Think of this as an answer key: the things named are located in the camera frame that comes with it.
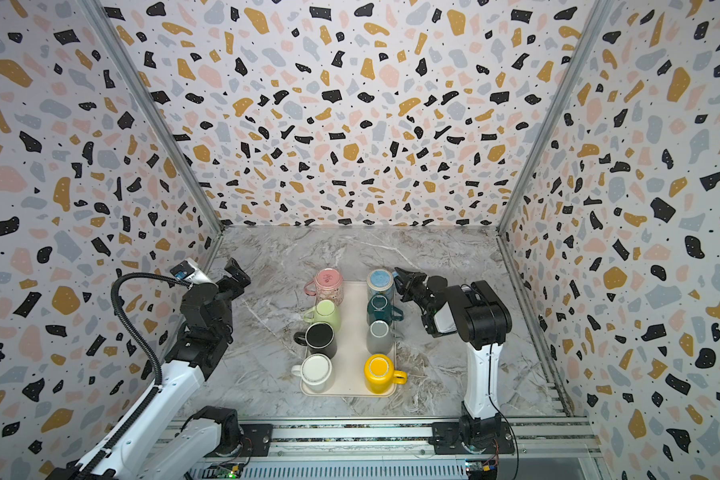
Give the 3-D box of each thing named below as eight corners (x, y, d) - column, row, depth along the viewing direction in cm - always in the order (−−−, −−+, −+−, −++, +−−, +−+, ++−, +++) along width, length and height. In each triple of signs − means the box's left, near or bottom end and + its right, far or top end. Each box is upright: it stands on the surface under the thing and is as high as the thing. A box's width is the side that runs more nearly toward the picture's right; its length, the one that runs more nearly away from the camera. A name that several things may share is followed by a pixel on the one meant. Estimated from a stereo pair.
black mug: (298, 346, 92) (291, 331, 84) (316, 328, 96) (310, 312, 88) (325, 367, 88) (320, 354, 80) (342, 347, 92) (339, 332, 84)
